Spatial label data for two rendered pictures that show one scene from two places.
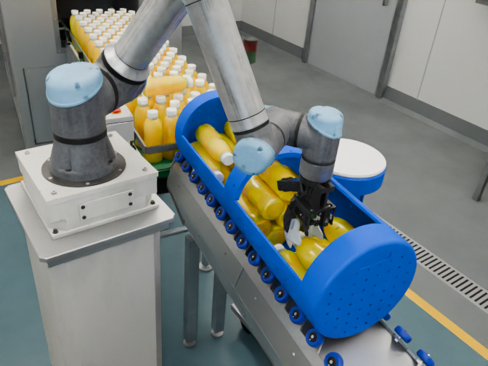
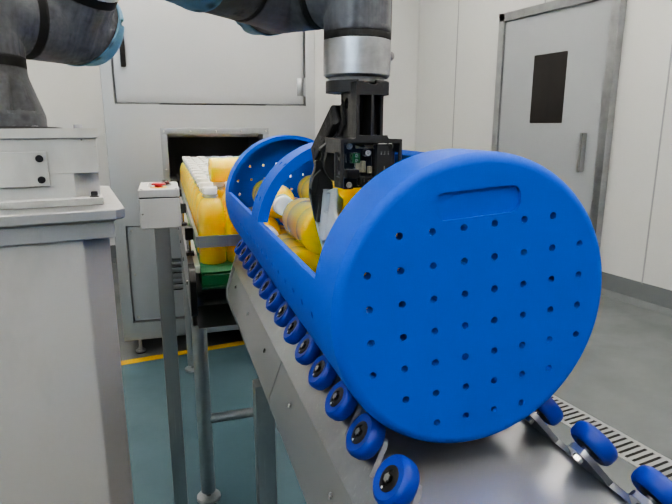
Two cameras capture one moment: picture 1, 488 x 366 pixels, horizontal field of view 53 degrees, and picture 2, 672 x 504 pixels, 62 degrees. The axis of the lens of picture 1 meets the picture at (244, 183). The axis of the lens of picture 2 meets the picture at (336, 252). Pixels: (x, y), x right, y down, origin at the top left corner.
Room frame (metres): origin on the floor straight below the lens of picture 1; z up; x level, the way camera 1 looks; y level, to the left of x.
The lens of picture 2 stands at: (0.30, -0.27, 1.26)
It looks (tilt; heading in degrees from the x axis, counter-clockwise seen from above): 13 degrees down; 12
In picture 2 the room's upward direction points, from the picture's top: straight up
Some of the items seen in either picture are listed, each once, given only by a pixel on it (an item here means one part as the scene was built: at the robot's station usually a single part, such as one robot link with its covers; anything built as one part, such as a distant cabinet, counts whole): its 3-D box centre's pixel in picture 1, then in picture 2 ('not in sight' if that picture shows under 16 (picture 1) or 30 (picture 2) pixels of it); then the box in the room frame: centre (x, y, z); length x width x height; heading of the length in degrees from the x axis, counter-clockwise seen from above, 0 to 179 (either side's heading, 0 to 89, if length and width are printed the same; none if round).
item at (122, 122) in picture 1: (112, 118); (160, 203); (1.65, 0.51, 1.05); 0.20 x 0.10 x 0.10; 29
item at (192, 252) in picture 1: (190, 294); (266, 491); (1.52, 0.18, 0.31); 0.06 x 0.06 x 0.63; 29
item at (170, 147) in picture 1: (197, 142); (276, 237); (1.68, 0.19, 0.96); 0.40 x 0.01 x 0.03; 119
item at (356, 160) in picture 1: (346, 157); not in sight; (1.55, -0.36, 1.03); 0.28 x 0.28 x 0.01
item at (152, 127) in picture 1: (153, 137); (211, 228); (1.64, 0.36, 0.99); 0.07 x 0.07 x 0.19
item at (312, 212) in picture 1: (313, 199); (358, 136); (0.94, -0.16, 1.24); 0.09 x 0.08 x 0.12; 30
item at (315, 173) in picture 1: (317, 166); (359, 63); (0.94, -0.16, 1.32); 0.08 x 0.08 x 0.05
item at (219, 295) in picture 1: (220, 285); not in sight; (1.59, 0.06, 0.31); 0.06 x 0.06 x 0.63; 29
